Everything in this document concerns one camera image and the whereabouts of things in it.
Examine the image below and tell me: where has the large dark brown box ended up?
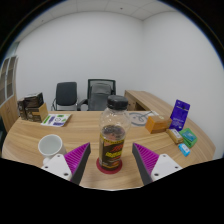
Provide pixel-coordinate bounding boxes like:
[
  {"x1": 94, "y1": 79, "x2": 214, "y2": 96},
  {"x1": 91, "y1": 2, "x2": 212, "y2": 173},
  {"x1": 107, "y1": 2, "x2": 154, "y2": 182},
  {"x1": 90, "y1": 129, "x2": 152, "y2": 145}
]
[{"x1": 23, "y1": 92, "x2": 45, "y2": 109}]

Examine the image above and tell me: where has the white green purple leaflet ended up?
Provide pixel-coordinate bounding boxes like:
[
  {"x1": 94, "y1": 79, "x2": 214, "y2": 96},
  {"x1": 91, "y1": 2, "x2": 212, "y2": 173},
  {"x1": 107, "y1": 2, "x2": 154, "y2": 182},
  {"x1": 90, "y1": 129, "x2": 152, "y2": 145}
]
[{"x1": 40, "y1": 113, "x2": 73, "y2": 128}]

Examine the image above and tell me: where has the clear black-capped drink bottle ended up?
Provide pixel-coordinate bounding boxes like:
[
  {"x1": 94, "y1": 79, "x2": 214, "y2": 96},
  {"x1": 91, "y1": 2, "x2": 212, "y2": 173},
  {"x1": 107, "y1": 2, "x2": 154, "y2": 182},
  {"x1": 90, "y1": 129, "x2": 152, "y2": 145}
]
[{"x1": 97, "y1": 94, "x2": 132, "y2": 170}]

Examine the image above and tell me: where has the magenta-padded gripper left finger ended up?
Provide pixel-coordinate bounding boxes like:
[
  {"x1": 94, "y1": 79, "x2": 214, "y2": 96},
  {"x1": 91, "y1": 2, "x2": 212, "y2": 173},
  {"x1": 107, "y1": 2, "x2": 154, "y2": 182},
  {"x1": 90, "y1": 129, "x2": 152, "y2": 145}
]
[{"x1": 40, "y1": 142, "x2": 92, "y2": 185}]

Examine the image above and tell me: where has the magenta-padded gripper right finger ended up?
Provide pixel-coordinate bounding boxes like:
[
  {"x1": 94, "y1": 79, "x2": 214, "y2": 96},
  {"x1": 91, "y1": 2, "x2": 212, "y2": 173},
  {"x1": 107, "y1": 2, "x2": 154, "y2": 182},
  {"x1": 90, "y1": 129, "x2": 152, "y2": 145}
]
[{"x1": 132, "y1": 142, "x2": 184, "y2": 186}]

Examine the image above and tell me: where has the small light blue box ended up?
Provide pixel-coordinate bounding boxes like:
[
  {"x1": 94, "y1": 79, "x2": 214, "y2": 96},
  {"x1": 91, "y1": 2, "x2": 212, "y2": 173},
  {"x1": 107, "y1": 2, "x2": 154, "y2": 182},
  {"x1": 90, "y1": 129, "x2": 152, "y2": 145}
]
[{"x1": 177, "y1": 143, "x2": 192, "y2": 157}]

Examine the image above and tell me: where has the tan cardboard box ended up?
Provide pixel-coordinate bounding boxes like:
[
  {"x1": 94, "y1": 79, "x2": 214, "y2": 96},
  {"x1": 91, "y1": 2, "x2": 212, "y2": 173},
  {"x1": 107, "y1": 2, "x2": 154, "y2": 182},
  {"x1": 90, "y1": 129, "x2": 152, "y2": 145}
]
[{"x1": 25, "y1": 102, "x2": 49, "y2": 123}]

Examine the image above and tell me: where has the wooden side desk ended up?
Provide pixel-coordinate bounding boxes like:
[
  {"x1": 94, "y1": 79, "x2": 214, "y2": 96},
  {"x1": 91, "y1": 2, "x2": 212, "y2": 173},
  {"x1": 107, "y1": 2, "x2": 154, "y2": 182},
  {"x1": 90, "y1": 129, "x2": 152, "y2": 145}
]
[{"x1": 123, "y1": 89, "x2": 178, "y2": 116}]

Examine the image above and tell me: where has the wooden shelf cabinet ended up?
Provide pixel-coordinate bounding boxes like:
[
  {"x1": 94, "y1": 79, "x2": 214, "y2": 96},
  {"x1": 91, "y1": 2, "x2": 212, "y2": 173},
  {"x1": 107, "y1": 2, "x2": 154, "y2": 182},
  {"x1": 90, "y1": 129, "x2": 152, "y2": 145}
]
[{"x1": 0, "y1": 55, "x2": 20, "y2": 134}]

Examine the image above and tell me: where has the orange-brown box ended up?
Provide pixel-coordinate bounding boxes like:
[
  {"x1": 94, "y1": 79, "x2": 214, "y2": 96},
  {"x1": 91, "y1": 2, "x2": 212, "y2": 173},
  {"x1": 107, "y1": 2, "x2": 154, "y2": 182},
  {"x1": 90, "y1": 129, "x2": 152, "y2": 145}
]
[{"x1": 144, "y1": 114, "x2": 173, "y2": 135}]

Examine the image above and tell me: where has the grey mesh-back office chair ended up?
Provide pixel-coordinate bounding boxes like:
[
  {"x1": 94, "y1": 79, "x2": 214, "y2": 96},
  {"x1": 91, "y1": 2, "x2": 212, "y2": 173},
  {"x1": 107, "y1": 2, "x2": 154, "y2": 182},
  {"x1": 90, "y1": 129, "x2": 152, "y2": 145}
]
[{"x1": 77, "y1": 78, "x2": 118, "y2": 112}]

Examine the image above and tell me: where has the small tan box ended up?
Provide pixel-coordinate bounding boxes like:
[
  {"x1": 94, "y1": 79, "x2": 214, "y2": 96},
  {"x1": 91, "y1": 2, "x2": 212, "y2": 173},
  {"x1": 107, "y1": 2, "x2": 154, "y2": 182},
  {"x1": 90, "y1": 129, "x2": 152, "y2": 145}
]
[{"x1": 165, "y1": 127, "x2": 185, "y2": 145}]

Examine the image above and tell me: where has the green flat box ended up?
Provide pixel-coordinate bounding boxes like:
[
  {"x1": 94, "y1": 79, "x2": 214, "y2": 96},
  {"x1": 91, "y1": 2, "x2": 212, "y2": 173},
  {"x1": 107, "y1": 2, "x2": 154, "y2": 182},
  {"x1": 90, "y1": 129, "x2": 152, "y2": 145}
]
[{"x1": 178, "y1": 127, "x2": 198, "y2": 149}]

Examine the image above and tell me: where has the black office chair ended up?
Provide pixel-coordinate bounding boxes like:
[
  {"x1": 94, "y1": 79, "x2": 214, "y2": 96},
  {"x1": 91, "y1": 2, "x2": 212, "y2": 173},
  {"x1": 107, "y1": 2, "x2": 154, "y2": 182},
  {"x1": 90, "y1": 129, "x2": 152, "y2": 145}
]
[{"x1": 50, "y1": 81, "x2": 79, "y2": 112}]

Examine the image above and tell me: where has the flat round red coaster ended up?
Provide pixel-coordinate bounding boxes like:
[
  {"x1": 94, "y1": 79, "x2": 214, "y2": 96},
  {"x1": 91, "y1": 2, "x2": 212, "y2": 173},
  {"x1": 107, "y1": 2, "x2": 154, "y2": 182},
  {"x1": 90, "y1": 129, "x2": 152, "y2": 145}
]
[{"x1": 95, "y1": 157, "x2": 123, "y2": 175}]

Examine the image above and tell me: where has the white mug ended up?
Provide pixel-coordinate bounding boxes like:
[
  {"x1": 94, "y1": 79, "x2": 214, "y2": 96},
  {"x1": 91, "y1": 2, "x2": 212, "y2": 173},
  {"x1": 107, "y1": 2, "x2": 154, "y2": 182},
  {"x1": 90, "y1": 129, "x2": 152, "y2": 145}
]
[{"x1": 37, "y1": 133, "x2": 68, "y2": 167}]

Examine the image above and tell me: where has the purple upright package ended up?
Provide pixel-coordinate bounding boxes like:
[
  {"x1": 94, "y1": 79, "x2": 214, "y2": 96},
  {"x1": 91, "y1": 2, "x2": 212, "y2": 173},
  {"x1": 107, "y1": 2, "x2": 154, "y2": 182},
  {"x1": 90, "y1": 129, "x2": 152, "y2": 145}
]
[{"x1": 168, "y1": 98, "x2": 191, "y2": 132}]

